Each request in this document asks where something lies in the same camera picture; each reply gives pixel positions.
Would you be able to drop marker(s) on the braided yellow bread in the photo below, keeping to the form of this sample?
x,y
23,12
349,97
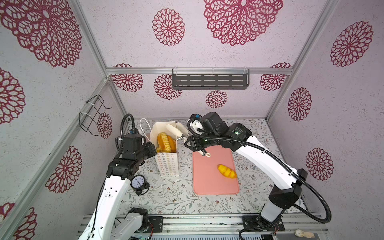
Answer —
x,y
166,144

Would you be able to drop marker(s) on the black alarm clock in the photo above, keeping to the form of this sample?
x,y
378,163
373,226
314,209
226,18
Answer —
x,y
140,185

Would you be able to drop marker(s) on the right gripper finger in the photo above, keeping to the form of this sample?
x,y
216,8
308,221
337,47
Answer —
x,y
182,129
175,131

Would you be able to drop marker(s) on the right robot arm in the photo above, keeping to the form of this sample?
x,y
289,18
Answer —
x,y
287,180

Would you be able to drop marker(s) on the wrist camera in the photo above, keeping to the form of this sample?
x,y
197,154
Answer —
x,y
131,143
212,123

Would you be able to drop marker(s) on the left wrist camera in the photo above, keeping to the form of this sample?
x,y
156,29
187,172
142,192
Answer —
x,y
131,143

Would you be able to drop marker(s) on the pink plastic tray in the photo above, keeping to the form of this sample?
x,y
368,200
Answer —
x,y
207,179

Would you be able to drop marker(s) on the black wire wall rack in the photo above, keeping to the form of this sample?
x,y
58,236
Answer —
x,y
90,117

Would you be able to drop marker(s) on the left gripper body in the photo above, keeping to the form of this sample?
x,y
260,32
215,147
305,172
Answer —
x,y
147,151

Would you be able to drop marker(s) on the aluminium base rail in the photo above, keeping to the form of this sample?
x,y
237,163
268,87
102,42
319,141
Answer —
x,y
221,227

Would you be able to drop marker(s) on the dark grey wall shelf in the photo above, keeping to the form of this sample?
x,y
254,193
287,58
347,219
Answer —
x,y
209,81

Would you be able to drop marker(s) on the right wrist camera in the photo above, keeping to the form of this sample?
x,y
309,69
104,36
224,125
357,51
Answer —
x,y
212,123

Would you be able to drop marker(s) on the yellow orange swirl bun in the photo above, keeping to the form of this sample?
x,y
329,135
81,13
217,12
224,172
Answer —
x,y
227,172

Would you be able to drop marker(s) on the white printed paper bag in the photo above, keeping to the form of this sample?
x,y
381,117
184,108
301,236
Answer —
x,y
168,163

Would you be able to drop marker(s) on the small cream figurine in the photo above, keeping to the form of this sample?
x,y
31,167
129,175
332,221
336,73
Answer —
x,y
302,234

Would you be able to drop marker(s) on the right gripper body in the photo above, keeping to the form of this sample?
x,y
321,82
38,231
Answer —
x,y
201,143

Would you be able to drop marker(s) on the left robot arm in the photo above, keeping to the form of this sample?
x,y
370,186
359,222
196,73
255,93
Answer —
x,y
121,171

